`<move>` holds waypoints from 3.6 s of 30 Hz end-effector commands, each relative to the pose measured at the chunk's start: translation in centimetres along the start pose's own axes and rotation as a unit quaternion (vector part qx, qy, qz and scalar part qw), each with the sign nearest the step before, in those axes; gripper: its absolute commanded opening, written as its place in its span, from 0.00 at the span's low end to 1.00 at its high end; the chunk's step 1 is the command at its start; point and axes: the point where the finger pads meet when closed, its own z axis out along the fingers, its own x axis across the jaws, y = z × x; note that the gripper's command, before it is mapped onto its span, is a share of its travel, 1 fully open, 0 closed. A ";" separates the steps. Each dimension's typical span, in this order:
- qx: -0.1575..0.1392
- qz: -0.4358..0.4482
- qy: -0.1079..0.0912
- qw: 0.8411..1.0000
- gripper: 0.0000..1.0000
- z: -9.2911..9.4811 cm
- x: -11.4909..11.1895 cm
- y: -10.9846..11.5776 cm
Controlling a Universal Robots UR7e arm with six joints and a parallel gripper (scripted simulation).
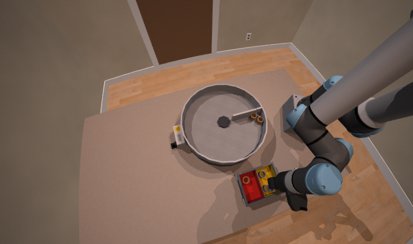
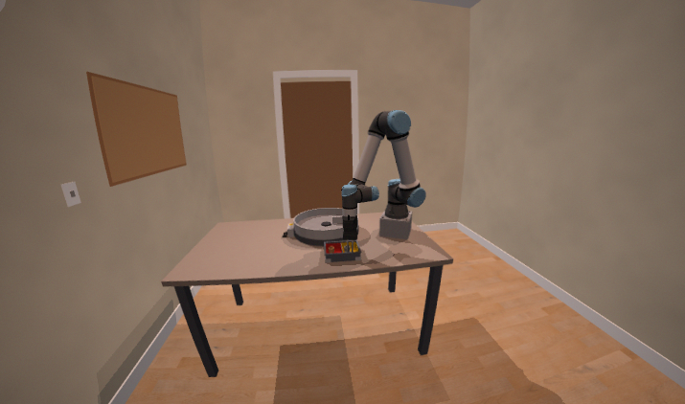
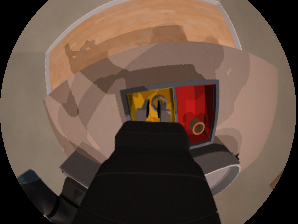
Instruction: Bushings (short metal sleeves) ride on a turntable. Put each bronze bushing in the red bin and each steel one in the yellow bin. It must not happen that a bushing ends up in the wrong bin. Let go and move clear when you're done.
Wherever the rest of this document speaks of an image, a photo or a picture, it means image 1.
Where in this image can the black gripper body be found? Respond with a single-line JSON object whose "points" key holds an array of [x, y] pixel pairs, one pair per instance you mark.
{"points": [[282, 181]]}

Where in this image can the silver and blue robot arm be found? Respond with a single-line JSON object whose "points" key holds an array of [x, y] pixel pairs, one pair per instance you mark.
{"points": [[348, 99]]}

